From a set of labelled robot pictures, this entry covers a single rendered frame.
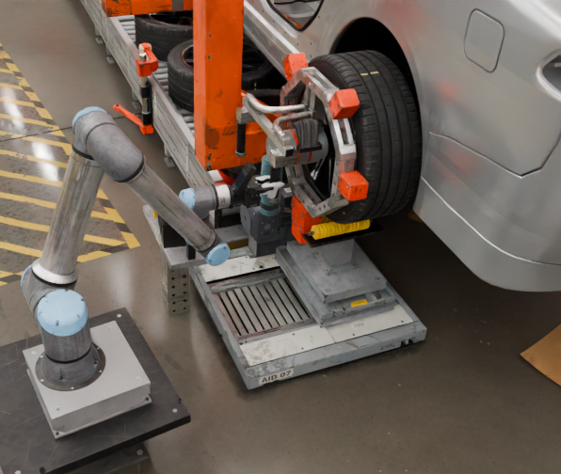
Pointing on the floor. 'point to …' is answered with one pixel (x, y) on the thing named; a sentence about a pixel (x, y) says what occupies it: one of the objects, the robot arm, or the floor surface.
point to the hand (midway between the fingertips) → (279, 180)
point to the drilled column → (175, 289)
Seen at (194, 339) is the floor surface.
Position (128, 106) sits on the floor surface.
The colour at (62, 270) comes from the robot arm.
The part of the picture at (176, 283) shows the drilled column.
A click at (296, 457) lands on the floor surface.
